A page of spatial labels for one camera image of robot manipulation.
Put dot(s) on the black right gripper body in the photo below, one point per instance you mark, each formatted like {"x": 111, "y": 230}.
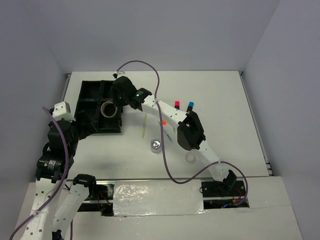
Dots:
{"x": 120, "y": 100}

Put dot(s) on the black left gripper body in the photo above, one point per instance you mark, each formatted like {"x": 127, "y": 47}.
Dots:
{"x": 81, "y": 131}

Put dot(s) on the large brown tape roll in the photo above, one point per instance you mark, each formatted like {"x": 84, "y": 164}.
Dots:
{"x": 108, "y": 109}

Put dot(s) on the clear jar of paper clips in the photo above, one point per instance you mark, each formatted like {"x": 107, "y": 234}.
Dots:
{"x": 156, "y": 146}

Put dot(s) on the small clear tape roll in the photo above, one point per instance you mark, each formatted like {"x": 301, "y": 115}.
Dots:
{"x": 190, "y": 157}

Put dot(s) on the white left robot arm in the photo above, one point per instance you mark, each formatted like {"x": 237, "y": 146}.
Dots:
{"x": 48, "y": 219}

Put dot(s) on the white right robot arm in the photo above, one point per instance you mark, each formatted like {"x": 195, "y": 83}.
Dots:
{"x": 188, "y": 127}

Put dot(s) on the black four-compartment organizer tray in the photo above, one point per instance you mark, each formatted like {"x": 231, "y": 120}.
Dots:
{"x": 91, "y": 96}

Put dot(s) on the yellow thin pen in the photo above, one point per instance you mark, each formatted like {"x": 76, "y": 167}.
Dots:
{"x": 144, "y": 125}

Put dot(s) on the pink cap black highlighter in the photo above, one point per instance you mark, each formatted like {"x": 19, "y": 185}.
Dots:
{"x": 177, "y": 104}

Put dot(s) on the blue thin pen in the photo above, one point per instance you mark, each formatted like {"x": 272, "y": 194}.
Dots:
{"x": 165, "y": 131}

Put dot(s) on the blue cap black highlighter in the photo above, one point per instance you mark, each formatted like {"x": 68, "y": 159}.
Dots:
{"x": 190, "y": 107}

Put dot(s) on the silver foil covered panel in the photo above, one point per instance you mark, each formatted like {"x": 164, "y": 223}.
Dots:
{"x": 157, "y": 198}

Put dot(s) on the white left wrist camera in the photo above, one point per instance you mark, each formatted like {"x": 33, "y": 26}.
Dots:
{"x": 62, "y": 111}

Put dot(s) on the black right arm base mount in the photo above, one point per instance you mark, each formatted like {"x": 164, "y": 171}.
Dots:
{"x": 216, "y": 189}

